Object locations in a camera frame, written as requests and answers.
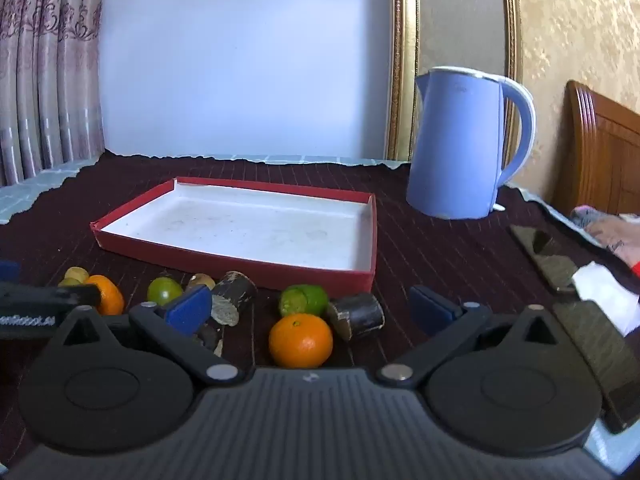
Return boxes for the stubby dark sugarcane piece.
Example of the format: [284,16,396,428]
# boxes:
[197,325,225,358]

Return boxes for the gold wall frame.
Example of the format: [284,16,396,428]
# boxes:
[385,0,524,162]

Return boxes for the pink patterned curtain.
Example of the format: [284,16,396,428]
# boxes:
[0,0,108,188]

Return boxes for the pink patterned cloth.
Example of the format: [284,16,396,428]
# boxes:
[570,205,640,278]

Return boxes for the large orange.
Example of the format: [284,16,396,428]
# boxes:
[268,313,334,369]

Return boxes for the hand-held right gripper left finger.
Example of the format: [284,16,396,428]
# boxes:
[48,284,246,387]

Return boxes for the red cardboard box tray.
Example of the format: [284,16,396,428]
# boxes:
[90,176,377,293]

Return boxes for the dark striped cloth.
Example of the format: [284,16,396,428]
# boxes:
[0,152,640,461]

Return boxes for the green citrus fruit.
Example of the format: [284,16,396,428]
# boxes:
[279,284,329,319]

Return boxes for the thick dark sugarcane piece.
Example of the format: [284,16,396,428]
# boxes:
[210,271,258,329]

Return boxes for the yellowish green tomato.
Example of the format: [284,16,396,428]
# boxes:
[57,266,91,289]

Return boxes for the white tissue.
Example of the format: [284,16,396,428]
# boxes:
[571,261,640,334]

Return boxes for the wooden headboard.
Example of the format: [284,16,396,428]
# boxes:
[552,80,640,218]

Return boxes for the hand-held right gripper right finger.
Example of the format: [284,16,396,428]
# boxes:
[375,285,576,389]

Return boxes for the small orange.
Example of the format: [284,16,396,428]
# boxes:
[90,274,125,316]

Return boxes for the blue electric kettle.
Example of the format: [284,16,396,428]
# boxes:
[406,66,537,220]

